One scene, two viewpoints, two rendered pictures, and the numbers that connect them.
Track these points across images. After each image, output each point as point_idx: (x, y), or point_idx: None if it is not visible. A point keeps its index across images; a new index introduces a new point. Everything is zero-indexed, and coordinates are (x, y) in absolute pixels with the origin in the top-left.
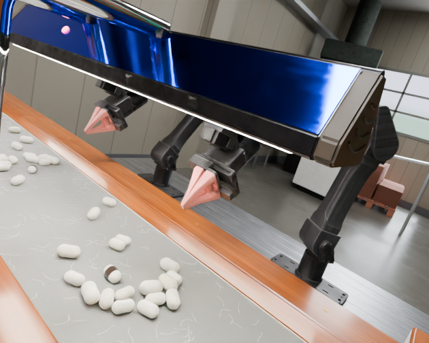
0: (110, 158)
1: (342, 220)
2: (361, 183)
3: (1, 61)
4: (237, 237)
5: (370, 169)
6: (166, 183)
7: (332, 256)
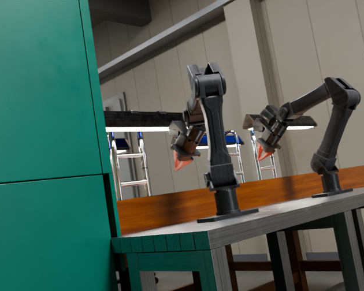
0: (289, 176)
1: (210, 152)
2: (205, 118)
3: (110, 137)
4: (271, 207)
5: (201, 105)
6: (327, 188)
7: (210, 185)
